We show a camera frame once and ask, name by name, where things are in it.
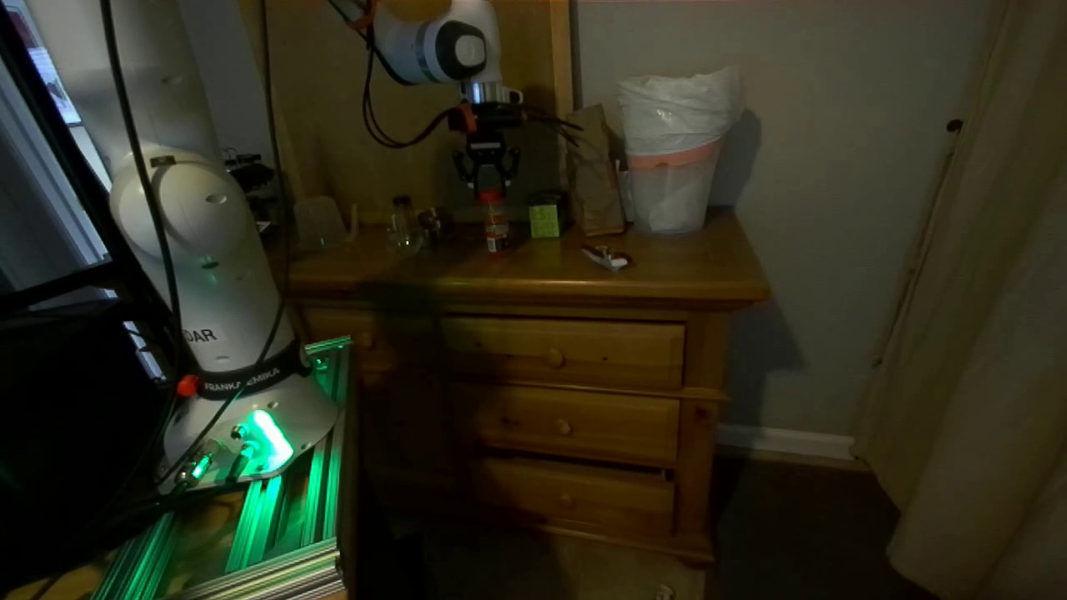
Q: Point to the red bottle lid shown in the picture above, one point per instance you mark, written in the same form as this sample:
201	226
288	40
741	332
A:
495	197

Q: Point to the clear bottle with red label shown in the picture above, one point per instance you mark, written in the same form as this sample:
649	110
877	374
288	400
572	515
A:
495	230

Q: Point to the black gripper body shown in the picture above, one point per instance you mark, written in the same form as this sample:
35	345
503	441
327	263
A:
489	150

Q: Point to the white plastic bag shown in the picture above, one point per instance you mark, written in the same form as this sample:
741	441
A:
672	144

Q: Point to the red white candy wrapper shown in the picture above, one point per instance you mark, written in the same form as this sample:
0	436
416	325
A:
606	258

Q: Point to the wooden drawer front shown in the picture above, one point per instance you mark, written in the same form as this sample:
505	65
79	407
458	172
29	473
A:
606	355
606	423
606	493

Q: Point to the wooden board panel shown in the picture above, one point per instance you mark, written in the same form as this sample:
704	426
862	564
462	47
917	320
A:
323	110

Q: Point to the brown paper bag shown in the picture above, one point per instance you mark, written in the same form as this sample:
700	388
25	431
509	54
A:
599	177

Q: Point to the green lit aluminium frame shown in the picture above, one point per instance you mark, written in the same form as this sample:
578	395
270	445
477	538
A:
284	512

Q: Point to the black equipment case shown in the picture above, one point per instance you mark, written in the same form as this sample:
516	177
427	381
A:
67	445

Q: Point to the beige curtain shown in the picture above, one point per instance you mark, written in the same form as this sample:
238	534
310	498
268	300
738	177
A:
978	335

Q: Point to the white baseboard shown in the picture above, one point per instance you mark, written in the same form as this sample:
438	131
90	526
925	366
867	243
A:
786	445

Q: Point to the wooden chest of drawers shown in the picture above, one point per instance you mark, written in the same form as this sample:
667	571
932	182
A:
620	286

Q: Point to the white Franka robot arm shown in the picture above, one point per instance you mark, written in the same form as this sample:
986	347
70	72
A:
211	268

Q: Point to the clear plastic container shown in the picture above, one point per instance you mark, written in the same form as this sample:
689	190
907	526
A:
318	223

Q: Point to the small dark glass object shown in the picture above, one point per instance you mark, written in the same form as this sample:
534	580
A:
430	230

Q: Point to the clear glass jar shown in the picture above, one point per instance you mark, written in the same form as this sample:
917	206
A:
403	223

